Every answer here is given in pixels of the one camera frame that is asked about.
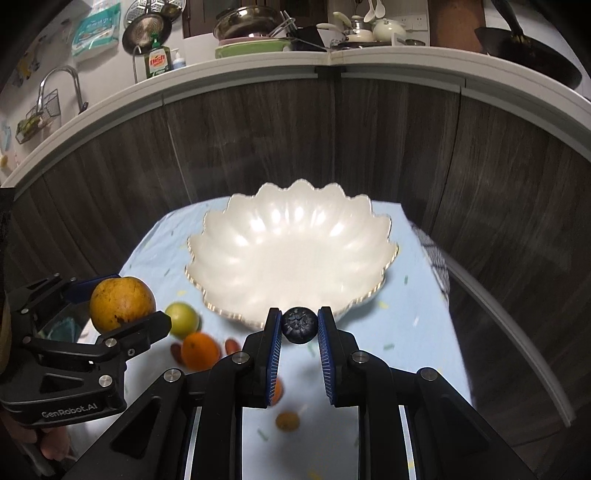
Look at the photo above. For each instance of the light blue patterned tablecloth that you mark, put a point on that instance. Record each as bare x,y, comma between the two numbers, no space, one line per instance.
392,318

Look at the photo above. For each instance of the white wall socket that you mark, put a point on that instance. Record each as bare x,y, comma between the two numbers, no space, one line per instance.
418,22

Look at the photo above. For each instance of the green sponge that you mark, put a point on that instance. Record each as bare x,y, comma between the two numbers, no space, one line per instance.
26,126

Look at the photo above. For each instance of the white scalloped bowl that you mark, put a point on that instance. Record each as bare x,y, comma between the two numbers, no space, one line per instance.
286,249

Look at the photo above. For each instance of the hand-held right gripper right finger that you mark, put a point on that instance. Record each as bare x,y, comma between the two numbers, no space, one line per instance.
325,360

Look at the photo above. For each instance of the green apple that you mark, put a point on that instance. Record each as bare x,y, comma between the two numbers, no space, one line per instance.
184,318

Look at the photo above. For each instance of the cream teapot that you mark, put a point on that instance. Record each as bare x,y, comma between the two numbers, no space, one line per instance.
388,28

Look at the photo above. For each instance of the yellow brown pear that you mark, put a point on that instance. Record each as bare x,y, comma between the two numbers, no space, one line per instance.
122,303

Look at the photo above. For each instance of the green dish soap bottle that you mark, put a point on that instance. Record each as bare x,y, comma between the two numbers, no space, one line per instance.
158,62

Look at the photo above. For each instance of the orange tangerine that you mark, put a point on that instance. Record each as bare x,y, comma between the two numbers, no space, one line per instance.
277,391
200,350

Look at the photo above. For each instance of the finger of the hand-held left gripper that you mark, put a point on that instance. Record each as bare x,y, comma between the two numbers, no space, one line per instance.
81,288
138,332

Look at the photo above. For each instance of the person's left hand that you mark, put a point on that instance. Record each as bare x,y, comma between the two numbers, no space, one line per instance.
51,445

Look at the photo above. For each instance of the brown longan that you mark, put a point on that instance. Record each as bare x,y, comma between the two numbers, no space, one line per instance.
287,421

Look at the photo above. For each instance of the steel pot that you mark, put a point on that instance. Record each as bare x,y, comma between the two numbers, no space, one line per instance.
249,21

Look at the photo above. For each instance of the brown wooden cutting board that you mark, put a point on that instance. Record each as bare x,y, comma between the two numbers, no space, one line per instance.
461,23

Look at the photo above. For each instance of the dark wood kitchen counter cabinet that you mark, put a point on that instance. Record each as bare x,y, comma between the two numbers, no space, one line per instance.
277,138

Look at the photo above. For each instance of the green baking dish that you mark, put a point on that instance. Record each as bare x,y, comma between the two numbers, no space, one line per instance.
254,48

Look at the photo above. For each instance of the steel faucet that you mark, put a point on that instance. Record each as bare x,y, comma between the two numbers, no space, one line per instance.
79,92

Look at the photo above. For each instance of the dark purple plum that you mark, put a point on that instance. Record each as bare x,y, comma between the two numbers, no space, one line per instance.
299,325

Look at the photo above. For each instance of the grey plaid cloth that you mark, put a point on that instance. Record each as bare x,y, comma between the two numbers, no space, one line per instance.
436,263

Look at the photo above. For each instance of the red date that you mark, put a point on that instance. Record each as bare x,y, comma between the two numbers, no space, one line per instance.
232,346
175,350

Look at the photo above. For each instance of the black wok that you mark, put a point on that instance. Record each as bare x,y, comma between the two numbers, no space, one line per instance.
531,53

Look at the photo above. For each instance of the white pump soap bottle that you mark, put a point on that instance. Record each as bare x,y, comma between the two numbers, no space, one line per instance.
178,61

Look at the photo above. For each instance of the white spoon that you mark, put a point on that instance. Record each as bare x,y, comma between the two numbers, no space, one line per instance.
381,6
369,14

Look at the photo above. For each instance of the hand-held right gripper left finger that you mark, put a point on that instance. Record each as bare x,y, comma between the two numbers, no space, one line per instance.
274,360

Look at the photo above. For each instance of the cream pot with lid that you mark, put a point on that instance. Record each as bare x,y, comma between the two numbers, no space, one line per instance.
358,31

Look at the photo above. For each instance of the teal plastic packet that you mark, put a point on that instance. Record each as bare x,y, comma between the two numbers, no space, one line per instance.
94,32

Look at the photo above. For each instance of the hanging steel steamer insert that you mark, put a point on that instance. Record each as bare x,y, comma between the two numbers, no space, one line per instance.
147,8

